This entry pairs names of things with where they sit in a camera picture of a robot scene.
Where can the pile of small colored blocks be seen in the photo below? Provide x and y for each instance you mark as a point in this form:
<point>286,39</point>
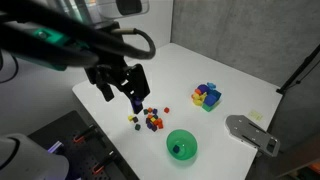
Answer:
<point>153,121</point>

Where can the single red small block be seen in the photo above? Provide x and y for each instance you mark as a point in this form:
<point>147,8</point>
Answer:
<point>166,110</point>

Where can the large blue cube block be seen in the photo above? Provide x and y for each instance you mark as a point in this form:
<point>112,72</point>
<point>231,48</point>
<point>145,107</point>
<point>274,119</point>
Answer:
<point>212,97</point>

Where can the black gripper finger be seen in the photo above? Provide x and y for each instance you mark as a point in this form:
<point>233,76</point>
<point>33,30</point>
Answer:
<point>137,104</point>
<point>106,90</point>

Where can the robot arm white and black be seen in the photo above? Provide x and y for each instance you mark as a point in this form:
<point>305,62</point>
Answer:
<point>66,42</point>

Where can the grey metal mounting plate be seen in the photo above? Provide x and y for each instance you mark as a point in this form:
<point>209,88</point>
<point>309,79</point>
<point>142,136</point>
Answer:
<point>245,130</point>

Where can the yellow small block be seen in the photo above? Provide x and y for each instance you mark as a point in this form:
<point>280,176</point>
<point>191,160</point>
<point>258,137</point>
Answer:
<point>130,118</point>

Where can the black perforated breadboard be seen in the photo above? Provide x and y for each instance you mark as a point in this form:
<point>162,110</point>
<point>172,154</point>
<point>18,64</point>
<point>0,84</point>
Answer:
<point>83,156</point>

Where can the black orange clamp upper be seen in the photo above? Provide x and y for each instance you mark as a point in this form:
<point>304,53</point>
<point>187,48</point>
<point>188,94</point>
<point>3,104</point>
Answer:
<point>83,134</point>

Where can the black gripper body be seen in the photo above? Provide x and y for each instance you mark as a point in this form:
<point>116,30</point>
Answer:
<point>112,69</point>

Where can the black tripod pole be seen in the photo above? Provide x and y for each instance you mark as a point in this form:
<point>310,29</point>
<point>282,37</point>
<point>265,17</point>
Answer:
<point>299,70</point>

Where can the pile of large colored blocks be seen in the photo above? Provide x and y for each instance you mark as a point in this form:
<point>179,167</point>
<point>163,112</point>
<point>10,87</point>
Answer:
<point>200,94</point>

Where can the green plastic bowl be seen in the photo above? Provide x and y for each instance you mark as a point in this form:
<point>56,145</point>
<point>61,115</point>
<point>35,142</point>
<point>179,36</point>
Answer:
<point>185,140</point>

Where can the black orange clamp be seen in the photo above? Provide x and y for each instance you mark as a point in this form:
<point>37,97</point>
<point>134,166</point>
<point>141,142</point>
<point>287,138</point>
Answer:
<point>106,160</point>
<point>83,134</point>

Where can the black orange clamp lower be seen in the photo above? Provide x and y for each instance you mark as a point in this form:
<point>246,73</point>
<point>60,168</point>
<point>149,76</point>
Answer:
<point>106,160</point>

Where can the small blue block in bowl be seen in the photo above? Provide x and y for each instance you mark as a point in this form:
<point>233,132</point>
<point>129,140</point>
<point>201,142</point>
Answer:
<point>176,149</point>

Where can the dark green small block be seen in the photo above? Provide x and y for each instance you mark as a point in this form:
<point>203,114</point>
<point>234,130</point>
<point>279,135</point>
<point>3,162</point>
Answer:
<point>137,127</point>

